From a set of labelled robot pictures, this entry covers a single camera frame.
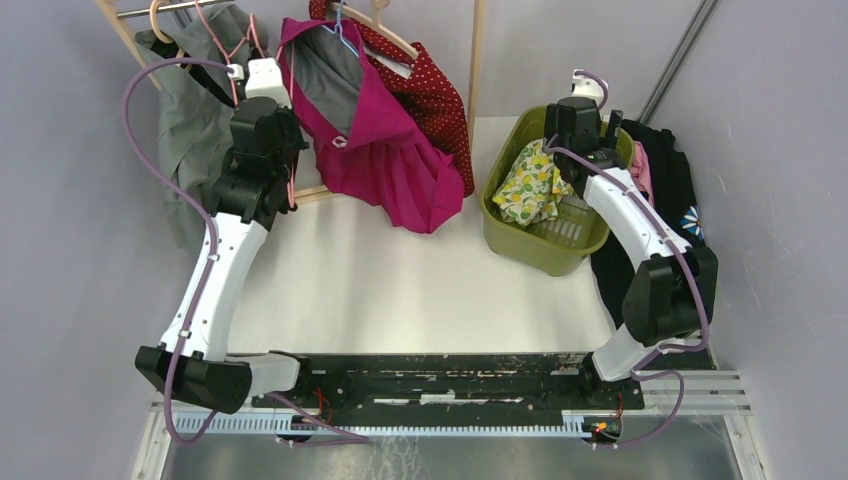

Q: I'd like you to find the magenta pleated skirt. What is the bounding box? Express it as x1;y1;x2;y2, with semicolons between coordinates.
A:
277;17;462;234

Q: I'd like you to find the pink wire hanger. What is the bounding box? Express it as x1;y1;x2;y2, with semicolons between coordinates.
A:
193;1;297;211

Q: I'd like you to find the red polka dot skirt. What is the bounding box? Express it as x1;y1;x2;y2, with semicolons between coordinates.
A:
310;19;474;211

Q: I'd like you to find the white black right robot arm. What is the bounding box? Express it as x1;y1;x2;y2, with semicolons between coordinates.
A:
544;96;718;408

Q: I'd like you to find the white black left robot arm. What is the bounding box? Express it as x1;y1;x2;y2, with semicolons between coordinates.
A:
135;97;315;414

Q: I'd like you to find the grey skirt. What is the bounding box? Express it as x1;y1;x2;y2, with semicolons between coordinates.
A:
134;5;270;250

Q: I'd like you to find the wooden hanger with grey skirt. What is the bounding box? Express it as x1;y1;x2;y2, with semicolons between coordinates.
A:
148;0;193;71

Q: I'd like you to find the yellow lemon print garment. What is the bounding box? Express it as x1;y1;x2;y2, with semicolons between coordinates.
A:
491;138;574;227

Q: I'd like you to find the pink garment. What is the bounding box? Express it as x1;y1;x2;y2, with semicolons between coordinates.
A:
630;141;655;206

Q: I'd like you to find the olive green laundry basket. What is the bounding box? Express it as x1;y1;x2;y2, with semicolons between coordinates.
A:
480;106;610;276

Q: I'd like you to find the black floral garment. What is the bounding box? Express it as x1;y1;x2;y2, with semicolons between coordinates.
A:
590;120;705;327

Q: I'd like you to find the wooden clothes rack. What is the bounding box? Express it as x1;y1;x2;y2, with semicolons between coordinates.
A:
94;0;488;207

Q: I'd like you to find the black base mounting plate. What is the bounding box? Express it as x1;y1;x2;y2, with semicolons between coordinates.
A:
285;352;645;433

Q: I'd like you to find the metal wall rail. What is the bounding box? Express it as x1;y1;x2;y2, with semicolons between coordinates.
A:
638;0;720;124

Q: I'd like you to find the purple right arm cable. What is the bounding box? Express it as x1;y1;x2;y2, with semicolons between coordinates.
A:
544;68;711;449

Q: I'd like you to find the aluminium rail frame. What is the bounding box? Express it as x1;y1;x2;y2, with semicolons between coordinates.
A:
174;370;765;479

